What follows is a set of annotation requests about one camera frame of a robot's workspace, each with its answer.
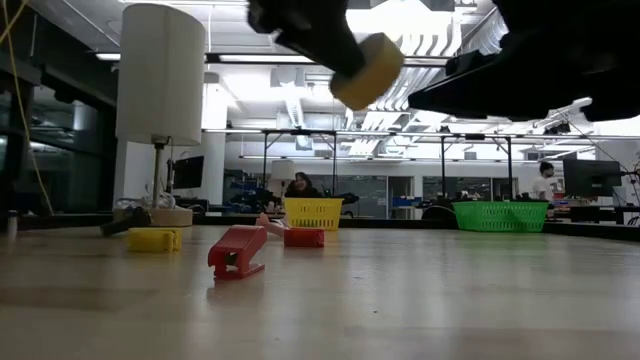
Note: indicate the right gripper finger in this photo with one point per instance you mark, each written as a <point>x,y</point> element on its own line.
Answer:
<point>475,64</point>
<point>475,97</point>

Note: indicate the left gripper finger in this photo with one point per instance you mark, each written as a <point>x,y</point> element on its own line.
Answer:
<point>330,50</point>

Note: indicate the short red stapler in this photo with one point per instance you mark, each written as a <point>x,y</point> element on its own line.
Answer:
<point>304,238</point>

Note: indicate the yellow stapler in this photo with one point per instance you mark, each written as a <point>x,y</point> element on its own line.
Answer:
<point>150,241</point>

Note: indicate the black staple remover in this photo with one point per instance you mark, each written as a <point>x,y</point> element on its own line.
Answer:
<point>125,222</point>

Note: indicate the long ceiling light fixture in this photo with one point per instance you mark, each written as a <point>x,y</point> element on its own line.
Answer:
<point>270,58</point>

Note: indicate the black ceiling spotlight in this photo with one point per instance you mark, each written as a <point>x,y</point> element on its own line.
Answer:
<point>557,128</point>

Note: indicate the standing person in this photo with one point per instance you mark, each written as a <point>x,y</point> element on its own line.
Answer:
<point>542,187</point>

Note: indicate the green plastic basket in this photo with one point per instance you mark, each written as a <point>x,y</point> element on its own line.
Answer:
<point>500,216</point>

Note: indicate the large black monitor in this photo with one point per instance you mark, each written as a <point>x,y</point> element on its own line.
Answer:
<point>592,177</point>

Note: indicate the small white background lamp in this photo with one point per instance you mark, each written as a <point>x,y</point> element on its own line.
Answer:
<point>283,170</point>

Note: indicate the seated person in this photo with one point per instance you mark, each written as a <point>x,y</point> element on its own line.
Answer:
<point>302,186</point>

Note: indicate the yellow plastic basket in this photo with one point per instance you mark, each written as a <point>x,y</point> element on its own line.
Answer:
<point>312,212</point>

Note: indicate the small black monitor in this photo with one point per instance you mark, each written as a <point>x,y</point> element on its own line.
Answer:
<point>189,172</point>

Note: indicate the small grey cylinder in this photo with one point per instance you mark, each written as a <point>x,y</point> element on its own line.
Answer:
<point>12,225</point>

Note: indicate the silver ventilation duct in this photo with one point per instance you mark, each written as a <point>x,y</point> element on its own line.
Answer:
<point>480,35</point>

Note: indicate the black background frame stand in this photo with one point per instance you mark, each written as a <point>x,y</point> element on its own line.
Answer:
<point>299,132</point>
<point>443,170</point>

